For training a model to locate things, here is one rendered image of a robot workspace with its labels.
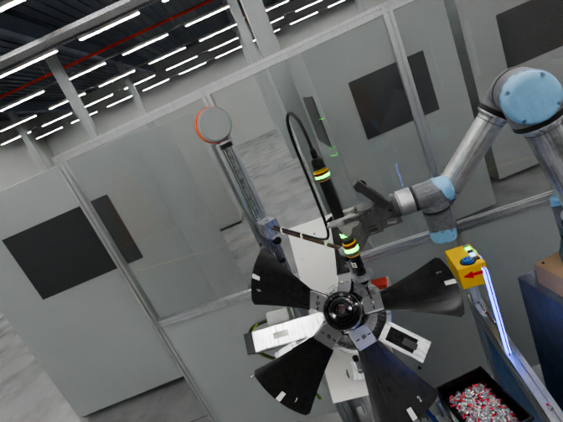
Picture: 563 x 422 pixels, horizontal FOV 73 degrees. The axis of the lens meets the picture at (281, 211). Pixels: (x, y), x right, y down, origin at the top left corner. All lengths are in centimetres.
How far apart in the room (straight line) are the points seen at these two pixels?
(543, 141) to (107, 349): 334
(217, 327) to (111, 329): 143
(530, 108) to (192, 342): 201
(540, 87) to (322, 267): 95
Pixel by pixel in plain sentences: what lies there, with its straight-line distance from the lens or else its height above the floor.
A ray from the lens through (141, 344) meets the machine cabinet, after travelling 356.
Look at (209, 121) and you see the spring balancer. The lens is 169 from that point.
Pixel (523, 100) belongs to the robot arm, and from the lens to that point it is 106.
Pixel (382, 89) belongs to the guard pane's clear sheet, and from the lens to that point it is 181.
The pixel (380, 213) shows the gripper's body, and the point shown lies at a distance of 114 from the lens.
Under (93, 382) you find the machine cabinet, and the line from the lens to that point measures 390.
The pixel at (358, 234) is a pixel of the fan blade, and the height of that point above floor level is 137.
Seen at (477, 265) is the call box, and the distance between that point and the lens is 156.
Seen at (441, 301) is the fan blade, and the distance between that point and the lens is 124.
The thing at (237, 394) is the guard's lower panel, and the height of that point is 36.
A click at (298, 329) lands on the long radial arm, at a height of 111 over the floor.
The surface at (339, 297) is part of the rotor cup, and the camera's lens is 125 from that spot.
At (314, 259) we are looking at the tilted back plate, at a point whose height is 124.
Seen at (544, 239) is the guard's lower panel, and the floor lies 78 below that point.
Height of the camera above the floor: 190
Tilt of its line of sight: 16 degrees down
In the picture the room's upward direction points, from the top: 24 degrees counter-clockwise
